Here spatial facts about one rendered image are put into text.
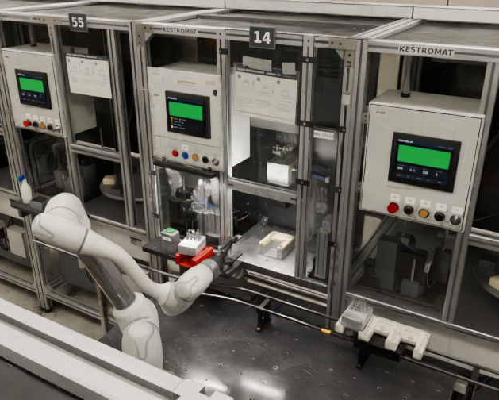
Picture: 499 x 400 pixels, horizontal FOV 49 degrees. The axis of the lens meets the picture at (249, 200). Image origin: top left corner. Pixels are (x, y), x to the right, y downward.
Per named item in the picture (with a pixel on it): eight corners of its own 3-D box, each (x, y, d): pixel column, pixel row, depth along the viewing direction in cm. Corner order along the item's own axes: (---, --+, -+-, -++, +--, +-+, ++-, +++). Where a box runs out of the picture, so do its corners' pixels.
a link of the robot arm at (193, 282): (201, 257, 221) (186, 274, 229) (178, 275, 209) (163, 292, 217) (219, 276, 220) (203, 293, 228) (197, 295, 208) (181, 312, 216)
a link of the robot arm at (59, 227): (87, 232, 195) (89, 216, 207) (37, 213, 188) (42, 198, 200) (73, 262, 198) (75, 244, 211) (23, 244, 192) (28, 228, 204)
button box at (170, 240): (161, 251, 283) (159, 231, 278) (170, 245, 289) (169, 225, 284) (174, 255, 279) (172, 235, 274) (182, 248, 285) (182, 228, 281)
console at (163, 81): (150, 159, 277) (143, 67, 258) (183, 143, 300) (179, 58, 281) (219, 174, 258) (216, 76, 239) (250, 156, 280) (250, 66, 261)
